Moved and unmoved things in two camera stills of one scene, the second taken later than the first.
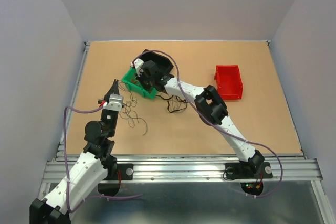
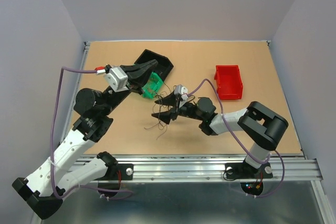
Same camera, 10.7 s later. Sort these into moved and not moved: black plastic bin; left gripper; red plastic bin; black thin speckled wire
Moved: left gripper; black thin speckled wire
Not moved: red plastic bin; black plastic bin
